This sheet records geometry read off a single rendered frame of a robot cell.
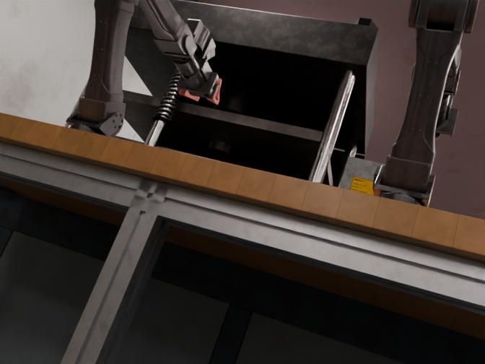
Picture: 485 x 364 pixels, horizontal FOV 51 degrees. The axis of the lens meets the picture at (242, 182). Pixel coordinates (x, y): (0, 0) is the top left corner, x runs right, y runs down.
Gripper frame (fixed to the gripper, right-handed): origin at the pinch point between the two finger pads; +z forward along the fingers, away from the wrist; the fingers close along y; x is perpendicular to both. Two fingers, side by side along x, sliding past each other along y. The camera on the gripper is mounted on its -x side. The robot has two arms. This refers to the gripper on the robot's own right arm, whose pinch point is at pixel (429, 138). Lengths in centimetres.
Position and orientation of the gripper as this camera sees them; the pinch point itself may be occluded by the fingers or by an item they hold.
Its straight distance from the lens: 128.9
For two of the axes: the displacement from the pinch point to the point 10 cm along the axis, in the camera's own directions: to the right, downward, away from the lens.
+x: -3.4, 8.8, -3.3
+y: -9.1, -2.1, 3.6
